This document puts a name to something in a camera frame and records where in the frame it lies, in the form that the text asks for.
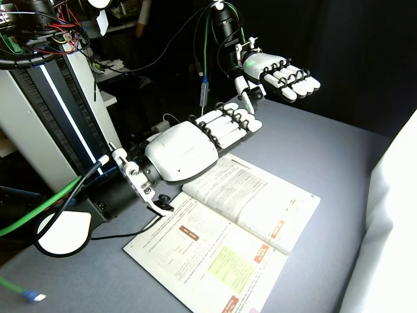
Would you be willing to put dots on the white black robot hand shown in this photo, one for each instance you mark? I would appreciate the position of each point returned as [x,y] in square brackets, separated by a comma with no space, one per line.
[182,153]
[264,63]

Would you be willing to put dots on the translucent adapter stick, blue end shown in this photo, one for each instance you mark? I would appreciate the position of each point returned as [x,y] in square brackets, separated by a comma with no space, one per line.
[204,93]

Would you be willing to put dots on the open printed book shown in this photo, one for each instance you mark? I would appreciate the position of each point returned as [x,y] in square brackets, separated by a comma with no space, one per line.
[228,228]

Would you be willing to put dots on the cluttered white background desk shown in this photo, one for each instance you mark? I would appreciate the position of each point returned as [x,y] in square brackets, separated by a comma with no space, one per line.
[107,98]

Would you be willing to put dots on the black curtain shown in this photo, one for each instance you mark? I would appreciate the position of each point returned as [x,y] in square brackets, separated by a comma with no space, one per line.
[358,49]

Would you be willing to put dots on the grey table cloth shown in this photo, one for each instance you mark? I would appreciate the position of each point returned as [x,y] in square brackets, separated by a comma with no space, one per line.
[325,156]

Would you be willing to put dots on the person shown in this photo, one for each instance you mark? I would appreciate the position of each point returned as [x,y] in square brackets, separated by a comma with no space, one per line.
[140,29]

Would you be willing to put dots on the white black robot body column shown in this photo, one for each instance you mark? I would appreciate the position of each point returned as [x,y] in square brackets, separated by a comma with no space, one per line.
[32,130]

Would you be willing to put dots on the white paper tag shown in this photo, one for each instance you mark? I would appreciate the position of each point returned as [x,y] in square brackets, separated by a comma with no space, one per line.
[102,23]

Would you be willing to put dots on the white side panel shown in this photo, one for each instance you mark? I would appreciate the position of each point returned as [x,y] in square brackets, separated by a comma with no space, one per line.
[391,212]

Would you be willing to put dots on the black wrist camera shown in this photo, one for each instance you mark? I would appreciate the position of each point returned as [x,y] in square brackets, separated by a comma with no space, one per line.
[258,93]
[163,199]

